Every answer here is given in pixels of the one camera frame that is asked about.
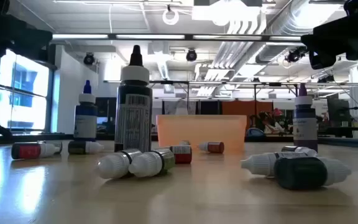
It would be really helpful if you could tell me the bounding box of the blue rounded object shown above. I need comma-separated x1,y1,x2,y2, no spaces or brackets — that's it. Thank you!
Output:
246,127,265,139

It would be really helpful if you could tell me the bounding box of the person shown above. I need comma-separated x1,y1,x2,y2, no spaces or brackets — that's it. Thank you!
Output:
258,108,293,135

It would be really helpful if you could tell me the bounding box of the black computer monitor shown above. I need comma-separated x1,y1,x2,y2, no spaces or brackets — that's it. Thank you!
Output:
327,98,351,127

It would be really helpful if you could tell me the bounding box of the small grey-label coloring bottle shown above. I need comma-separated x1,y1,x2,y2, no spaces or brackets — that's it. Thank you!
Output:
280,145,319,157

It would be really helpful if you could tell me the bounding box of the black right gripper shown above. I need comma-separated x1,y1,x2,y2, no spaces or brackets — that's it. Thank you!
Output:
301,14,358,71

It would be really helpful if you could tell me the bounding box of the large purple-tip food coloring bottle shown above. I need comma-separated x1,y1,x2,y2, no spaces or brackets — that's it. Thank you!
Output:
293,83,319,152

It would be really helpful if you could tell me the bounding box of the black ceiling spotlight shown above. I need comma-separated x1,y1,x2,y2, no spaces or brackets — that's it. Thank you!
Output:
83,52,95,66
286,46,307,63
185,49,198,62

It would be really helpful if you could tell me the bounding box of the orange partition panel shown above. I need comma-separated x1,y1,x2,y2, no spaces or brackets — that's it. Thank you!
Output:
221,100,273,125

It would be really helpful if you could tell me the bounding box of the small red white-label coloring bottle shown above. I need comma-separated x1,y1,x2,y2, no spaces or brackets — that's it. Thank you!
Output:
168,145,193,165

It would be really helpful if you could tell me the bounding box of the dark display screen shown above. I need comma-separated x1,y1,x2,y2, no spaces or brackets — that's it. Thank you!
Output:
95,96,117,126

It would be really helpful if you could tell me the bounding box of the black background rig frame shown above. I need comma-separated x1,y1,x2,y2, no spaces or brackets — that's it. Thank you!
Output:
103,79,358,103

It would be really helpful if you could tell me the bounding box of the large blue-tip food coloring bottle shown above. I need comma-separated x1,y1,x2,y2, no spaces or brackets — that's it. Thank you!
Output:
73,80,98,142

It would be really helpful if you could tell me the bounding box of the small red food coloring bottle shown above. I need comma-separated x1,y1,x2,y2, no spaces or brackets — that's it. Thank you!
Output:
11,141,58,161

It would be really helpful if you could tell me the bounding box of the small orange food coloring bottle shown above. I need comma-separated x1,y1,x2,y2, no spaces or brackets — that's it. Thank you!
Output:
197,141,225,154

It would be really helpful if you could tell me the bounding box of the large glass window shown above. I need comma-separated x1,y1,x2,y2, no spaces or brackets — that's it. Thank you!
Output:
0,49,54,131

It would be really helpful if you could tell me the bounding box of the small dark silver-band coloring bottle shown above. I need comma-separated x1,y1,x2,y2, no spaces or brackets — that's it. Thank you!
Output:
97,148,143,180

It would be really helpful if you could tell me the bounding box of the large black-tip food coloring bottle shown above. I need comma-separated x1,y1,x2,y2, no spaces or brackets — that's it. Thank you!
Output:
114,45,154,153

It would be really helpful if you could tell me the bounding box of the ceiling strip light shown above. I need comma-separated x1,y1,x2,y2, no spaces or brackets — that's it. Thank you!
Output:
52,33,303,42

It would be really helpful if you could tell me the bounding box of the small yellow-green coloring bottle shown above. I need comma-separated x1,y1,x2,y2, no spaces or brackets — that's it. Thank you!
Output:
128,148,176,179

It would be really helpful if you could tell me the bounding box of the small dark green coloring bottle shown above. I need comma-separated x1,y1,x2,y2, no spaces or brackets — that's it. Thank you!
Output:
273,156,352,190
68,140,104,156

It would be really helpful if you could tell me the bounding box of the white hanging ring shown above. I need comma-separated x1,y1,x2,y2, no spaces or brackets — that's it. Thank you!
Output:
162,8,180,26

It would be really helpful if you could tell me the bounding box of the silver ventilation duct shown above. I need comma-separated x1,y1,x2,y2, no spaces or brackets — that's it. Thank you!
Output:
255,0,351,65

